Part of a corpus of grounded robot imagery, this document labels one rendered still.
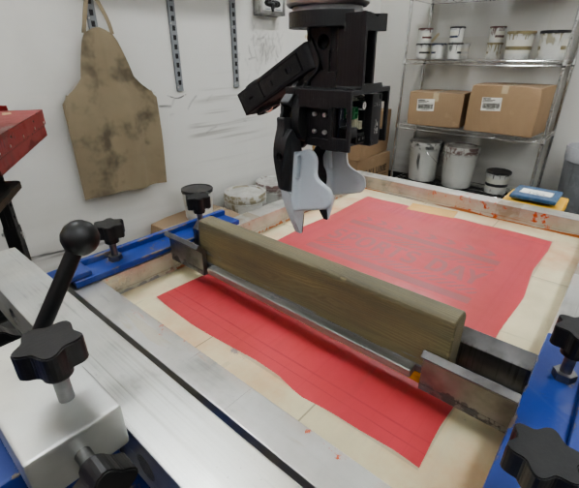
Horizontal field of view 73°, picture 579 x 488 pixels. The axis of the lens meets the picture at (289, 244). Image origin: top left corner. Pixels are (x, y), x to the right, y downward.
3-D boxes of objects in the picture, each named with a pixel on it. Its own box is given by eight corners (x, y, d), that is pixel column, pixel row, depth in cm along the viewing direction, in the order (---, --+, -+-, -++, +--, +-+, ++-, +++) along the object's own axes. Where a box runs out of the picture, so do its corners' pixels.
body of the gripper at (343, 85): (346, 161, 35) (353, 4, 30) (274, 148, 40) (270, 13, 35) (386, 146, 40) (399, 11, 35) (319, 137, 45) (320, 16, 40)
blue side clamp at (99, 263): (224, 241, 79) (221, 208, 76) (241, 248, 76) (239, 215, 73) (71, 306, 59) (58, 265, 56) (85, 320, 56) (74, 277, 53)
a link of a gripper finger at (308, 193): (318, 248, 39) (331, 154, 36) (273, 232, 42) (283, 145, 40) (335, 243, 41) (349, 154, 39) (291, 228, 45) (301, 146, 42)
